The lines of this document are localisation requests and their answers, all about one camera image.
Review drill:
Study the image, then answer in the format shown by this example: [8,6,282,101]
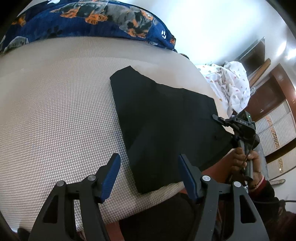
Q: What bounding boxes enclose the black pants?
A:
[110,66,235,194]

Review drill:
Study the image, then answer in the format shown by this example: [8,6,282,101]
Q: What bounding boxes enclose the dark red sleeve forearm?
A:
[249,177,279,203]

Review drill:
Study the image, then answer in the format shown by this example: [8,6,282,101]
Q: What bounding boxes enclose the person's right hand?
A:
[230,147,263,189]

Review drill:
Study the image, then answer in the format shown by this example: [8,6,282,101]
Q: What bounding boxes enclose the white confetti print sheet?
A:
[196,61,251,117]

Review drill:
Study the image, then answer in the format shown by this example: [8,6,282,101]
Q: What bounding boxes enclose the dark wooden wardrobe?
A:
[246,64,295,121]

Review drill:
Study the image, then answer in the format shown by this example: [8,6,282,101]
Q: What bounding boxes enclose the beige woven mattress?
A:
[1,37,227,230]

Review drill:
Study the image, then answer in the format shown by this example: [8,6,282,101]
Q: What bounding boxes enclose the navy dog print blanket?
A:
[1,1,176,53]

